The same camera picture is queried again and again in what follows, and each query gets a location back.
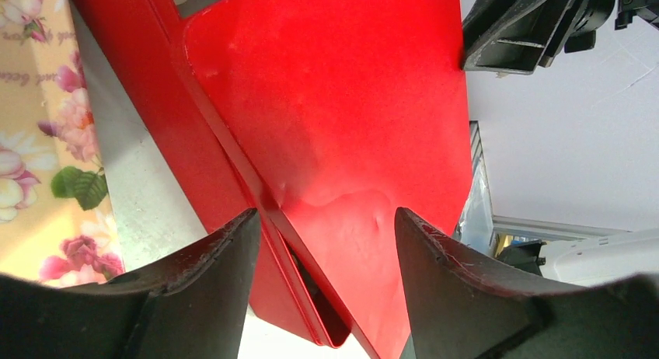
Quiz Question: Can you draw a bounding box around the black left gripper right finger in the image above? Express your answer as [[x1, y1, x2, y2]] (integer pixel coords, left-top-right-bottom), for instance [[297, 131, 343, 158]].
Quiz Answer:
[[395, 207, 658, 358]]

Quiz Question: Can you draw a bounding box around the floral serving tray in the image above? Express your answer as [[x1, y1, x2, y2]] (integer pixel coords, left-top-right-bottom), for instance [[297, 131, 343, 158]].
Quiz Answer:
[[1, 0, 124, 288]]

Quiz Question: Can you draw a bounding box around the red chocolate box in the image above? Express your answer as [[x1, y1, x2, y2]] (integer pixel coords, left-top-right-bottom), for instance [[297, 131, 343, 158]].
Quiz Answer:
[[72, 0, 350, 348]]

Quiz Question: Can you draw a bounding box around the red box lid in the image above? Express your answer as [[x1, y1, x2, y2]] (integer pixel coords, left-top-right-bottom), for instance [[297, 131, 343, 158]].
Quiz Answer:
[[183, 0, 472, 358]]

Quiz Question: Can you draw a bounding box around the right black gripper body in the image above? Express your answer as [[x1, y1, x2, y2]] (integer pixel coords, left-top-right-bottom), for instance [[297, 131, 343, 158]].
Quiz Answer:
[[462, 0, 616, 75]]

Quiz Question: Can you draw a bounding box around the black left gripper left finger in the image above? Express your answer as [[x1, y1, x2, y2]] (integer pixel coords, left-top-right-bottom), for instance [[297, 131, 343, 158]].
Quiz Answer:
[[1, 209, 261, 358]]

